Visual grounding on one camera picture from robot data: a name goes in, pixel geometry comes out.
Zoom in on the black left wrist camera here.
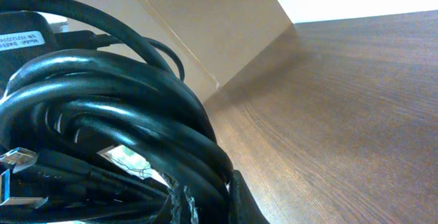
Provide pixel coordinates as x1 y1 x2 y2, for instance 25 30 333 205
0 12 60 90

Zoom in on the brown cardboard side panel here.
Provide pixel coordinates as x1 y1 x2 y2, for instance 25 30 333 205
77 0 292 101

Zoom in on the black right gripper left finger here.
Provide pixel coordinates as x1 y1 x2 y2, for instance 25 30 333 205
151 183 198 224

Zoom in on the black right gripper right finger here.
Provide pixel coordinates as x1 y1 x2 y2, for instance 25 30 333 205
229 170 269 224

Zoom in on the thick black cable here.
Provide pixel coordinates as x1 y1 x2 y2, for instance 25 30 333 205
0 0 235 224

